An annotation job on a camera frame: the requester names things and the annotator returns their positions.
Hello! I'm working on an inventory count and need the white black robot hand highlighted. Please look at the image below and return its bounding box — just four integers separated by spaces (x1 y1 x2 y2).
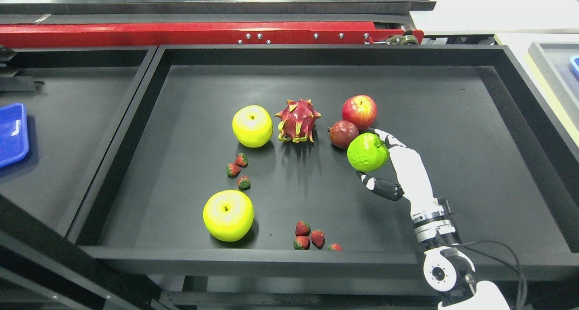
356 128 442 217

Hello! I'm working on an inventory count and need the green apple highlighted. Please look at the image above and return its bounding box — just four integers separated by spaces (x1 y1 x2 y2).
346 133 389 172

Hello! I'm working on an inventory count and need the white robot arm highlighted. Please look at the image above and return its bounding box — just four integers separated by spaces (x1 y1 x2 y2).
408 196 528 310

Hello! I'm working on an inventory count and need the red apple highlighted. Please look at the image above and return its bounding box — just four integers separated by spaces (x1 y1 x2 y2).
341 94 378 130

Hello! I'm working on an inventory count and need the yellow apple upper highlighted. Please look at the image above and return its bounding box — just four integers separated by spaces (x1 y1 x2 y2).
232 105 273 148

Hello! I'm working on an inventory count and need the yellow apple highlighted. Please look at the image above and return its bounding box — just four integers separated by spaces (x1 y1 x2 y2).
203 190 255 243
232 105 273 148

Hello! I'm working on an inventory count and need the yellow apple lower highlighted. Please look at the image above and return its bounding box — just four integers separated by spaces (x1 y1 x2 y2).
203 190 255 243

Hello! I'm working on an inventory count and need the black shelf tray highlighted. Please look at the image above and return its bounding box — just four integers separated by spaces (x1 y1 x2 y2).
77 46 578 281

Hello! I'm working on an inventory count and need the black shelf rack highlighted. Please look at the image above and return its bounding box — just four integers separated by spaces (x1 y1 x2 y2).
1 0 578 310

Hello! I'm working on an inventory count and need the strawberry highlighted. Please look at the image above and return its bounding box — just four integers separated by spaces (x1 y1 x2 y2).
295 220 312 237
234 153 248 167
293 236 310 250
310 230 326 249
237 176 252 191
226 163 241 178
327 243 343 252

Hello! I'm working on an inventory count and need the dragon fruit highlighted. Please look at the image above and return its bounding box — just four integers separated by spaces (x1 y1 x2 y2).
274 99 321 143

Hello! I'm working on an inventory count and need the red metal beam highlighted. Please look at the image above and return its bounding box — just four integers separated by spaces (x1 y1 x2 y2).
0 21 425 48

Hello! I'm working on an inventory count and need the blue plastic tray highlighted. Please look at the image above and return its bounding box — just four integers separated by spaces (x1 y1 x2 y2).
0 103 29 167

